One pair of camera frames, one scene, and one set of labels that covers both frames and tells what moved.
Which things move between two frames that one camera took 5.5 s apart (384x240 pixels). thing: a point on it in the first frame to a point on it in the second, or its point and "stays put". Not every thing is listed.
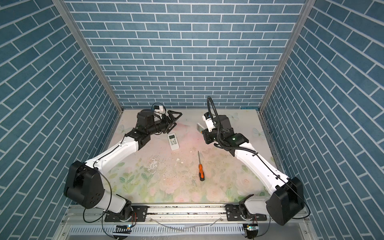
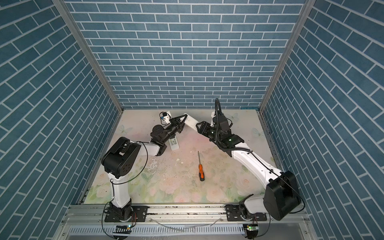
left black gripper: x=166 y=123 to x=180 y=127
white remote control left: x=173 y=141 stays put
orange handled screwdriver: x=201 y=174 stays put
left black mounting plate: x=139 y=214 stays put
